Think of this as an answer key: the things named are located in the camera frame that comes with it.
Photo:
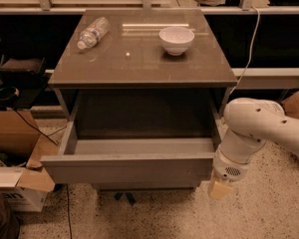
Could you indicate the open cardboard box left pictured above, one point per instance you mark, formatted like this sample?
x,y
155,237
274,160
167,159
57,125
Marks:
x,y
24,182

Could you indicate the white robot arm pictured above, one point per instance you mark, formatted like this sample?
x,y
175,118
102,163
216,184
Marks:
x,y
250,123

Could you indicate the clear plastic water bottle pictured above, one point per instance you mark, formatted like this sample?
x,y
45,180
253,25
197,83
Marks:
x,y
93,34

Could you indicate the grey drawer cabinet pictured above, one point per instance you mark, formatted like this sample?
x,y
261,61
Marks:
x,y
131,57

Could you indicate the white ceramic bowl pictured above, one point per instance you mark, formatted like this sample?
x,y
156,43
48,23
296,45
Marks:
x,y
176,40

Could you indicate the dark chair left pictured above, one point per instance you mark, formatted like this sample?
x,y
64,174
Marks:
x,y
21,82

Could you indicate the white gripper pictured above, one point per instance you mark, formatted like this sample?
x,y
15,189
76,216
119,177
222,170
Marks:
x,y
226,169

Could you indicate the grey middle drawer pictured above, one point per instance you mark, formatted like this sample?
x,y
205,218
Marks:
x,y
144,186

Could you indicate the grey top drawer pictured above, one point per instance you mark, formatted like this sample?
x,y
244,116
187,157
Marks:
x,y
151,136

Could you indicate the grey drawer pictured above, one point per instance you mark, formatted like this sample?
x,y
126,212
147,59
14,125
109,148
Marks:
x,y
151,136
144,186

